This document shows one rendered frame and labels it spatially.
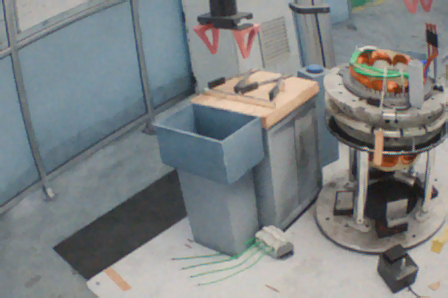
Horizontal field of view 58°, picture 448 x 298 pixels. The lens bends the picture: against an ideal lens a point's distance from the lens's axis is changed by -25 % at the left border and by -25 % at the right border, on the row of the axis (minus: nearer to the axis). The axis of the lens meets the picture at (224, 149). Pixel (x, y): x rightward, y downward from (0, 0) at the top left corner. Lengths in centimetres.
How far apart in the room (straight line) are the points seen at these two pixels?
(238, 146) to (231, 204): 12
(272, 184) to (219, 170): 14
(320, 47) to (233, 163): 61
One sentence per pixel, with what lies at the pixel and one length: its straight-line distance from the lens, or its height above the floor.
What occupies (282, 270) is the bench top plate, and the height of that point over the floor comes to 78.
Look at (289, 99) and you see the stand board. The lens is 101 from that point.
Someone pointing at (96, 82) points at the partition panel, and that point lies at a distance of 316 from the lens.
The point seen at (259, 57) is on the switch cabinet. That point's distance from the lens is 339.
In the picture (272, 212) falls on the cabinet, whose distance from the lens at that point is 106.
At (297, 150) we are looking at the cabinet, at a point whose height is 94.
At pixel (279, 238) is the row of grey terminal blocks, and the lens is 103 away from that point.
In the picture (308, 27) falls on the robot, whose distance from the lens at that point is 140.
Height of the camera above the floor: 147
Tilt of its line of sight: 28 degrees down
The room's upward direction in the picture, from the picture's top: 9 degrees counter-clockwise
